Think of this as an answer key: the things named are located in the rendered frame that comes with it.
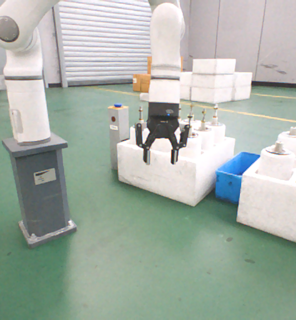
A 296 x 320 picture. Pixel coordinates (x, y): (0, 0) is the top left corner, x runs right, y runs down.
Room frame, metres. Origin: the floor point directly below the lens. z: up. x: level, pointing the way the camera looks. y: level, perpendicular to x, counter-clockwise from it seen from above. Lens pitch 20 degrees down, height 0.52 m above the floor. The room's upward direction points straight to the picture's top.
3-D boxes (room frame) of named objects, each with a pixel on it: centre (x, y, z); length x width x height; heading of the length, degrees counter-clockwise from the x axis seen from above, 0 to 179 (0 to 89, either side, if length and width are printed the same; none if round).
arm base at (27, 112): (0.73, 0.33, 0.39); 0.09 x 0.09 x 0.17; 37
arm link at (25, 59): (0.73, 0.33, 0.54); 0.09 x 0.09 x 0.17; 4
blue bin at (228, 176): (1.02, -0.39, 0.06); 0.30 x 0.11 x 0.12; 142
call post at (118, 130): (1.25, 0.15, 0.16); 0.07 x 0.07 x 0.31; 53
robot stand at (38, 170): (0.73, 0.33, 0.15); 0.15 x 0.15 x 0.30; 37
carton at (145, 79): (4.80, -0.04, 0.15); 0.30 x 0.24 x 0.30; 36
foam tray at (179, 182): (1.13, -0.13, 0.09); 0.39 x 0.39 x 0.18; 53
